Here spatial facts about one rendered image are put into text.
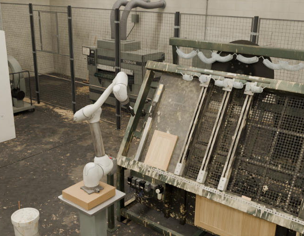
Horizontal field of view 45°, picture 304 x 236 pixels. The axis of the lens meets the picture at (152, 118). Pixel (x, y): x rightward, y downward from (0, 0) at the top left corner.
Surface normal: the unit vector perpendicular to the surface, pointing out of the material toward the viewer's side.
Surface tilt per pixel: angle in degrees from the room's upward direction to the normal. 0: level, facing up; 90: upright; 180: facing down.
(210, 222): 90
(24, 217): 0
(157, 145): 59
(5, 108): 90
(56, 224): 0
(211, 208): 90
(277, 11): 90
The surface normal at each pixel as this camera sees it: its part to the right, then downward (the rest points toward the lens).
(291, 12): -0.62, 0.24
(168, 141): -0.51, -0.27
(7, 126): 0.78, 0.22
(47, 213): 0.02, -0.95
